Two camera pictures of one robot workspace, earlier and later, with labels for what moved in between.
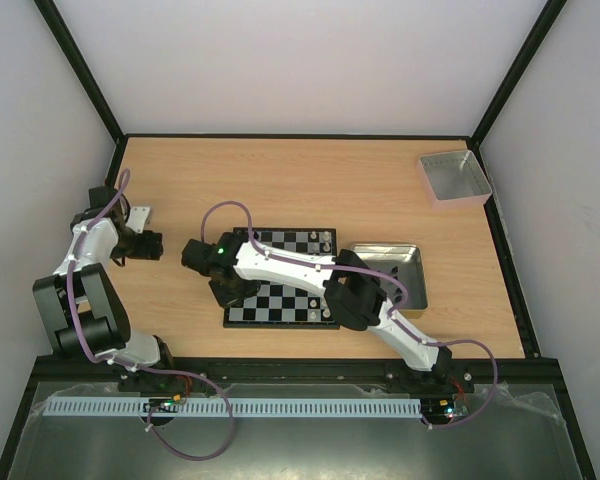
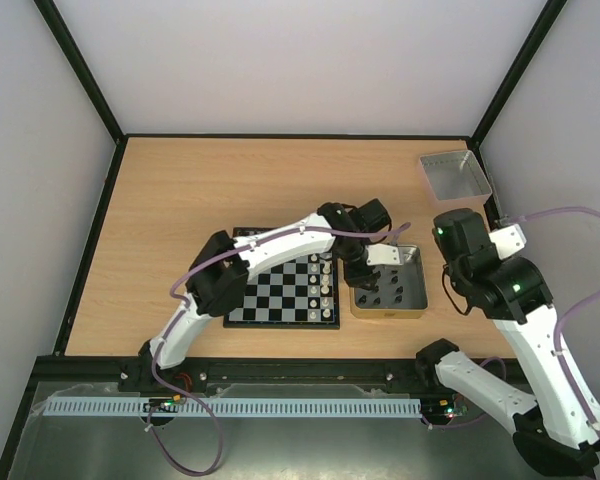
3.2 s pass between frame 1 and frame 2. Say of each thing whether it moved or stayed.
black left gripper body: moved
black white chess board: stayed
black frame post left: stayed
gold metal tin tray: stayed
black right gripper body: moved
